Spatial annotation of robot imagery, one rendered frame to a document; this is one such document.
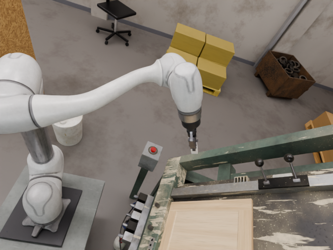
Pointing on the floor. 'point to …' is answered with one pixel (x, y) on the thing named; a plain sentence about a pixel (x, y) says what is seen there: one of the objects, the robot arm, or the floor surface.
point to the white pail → (69, 131)
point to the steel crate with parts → (283, 75)
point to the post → (138, 182)
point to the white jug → (118, 243)
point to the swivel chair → (113, 11)
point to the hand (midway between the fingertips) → (194, 148)
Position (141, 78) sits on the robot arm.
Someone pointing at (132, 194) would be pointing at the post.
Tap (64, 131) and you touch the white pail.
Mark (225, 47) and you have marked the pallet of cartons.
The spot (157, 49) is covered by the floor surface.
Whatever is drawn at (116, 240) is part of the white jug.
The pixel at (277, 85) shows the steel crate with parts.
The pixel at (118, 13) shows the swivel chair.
